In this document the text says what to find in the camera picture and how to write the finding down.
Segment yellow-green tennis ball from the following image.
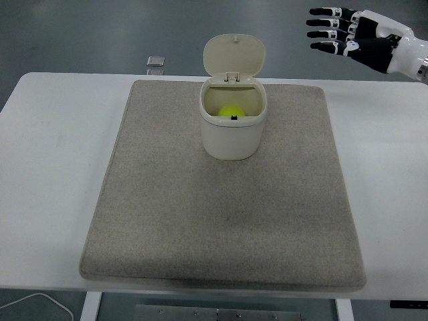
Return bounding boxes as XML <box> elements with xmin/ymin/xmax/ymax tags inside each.
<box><xmin>218</xmin><ymin>105</ymin><xmax>247</xmax><ymax>118</ymax></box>

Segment white table leg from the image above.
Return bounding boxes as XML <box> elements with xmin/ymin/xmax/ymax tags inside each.
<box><xmin>80</xmin><ymin>291</ymin><xmax>104</xmax><ymax>321</ymax></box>
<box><xmin>335</xmin><ymin>297</ymin><xmax>354</xmax><ymax>321</ymax></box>

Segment black table control panel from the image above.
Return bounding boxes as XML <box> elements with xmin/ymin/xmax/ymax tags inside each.
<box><xmin>389</xmin><ymin>300</ymin><xmax>428</xmax><ymax>310</ymax></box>

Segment grey metal plate with screws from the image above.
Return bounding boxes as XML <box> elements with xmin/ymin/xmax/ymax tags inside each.
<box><xmin>134</xmin><ymin>304</ymin><xmax>304</xmax><ymax>321</ymax></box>

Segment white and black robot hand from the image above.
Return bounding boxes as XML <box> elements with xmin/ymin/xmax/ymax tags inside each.
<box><xmin>305</xmin><ymin>7</ymin><xmax>428</xmax><ymax>80</ymax></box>

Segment cream bin with hinged lid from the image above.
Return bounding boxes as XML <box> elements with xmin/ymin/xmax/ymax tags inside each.
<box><xmin>199</xmin><ymin>33</ymin><xmax>268</xmax><ymax>161</ymax></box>

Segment white cable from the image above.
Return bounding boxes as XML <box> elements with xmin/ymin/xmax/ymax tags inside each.
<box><xmin>0</xmin><ymin>292</ymin><xmax>74</xmax><ymax>321</ymax></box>

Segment beige felt mat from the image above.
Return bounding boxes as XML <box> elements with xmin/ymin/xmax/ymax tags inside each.
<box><xmin>78</xmin><ymin>79</ymin><xmax>368</xmax><ymax>291</ymax></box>

